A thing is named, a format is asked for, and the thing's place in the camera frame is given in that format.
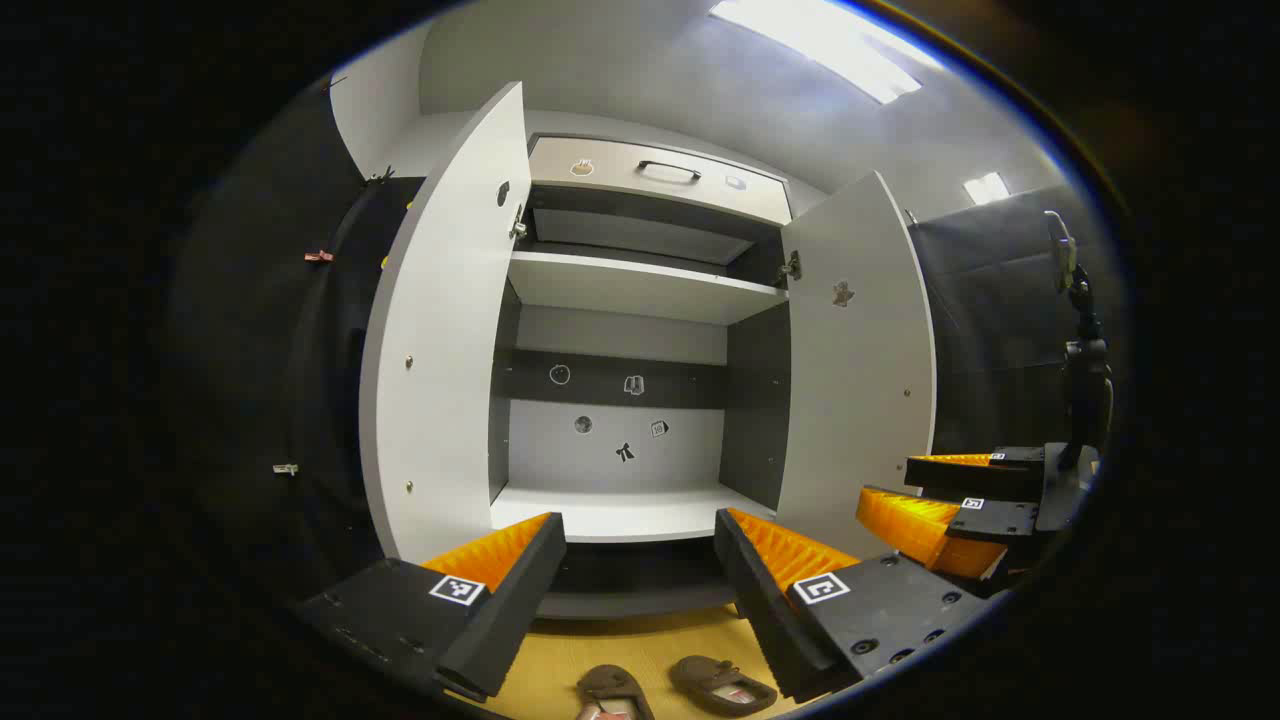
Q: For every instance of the metal door hinge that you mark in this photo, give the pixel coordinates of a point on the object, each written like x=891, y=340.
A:
x=517, y=225
x=792, y=266

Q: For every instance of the white cabinet shelf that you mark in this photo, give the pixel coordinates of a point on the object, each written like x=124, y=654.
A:
x=620, y=512
x=640, y=285

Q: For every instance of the white cabinet door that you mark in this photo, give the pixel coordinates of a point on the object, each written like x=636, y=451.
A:
x=860, y=400
x=440, y=350

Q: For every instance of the white cabinet drawer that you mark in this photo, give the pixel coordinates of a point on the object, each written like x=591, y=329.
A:
x=610, y=185

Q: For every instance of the small ceiling light panel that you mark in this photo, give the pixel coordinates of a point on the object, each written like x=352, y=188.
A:
x=986, y=188

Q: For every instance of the white shoe cabinet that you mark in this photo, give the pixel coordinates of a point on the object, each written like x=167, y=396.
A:
x=620, y=440

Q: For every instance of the large ceiling light panel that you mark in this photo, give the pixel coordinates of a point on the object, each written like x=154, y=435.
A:
x=820, y=40

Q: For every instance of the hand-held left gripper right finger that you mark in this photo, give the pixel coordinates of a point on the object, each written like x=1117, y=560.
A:
x=760, y=610

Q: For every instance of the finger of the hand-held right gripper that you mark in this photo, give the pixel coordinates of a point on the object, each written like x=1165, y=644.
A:
x=990, y=520
x=980, y=480

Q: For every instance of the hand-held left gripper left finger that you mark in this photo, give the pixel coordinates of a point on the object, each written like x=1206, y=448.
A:
x=520, y=600

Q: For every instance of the brown fuzzy shoe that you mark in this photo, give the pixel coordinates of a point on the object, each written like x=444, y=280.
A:
x=720, y=685
x=612, y=690

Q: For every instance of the black cloth clip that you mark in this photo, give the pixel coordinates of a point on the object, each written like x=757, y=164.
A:
x=380, y=177
x=335, y=82

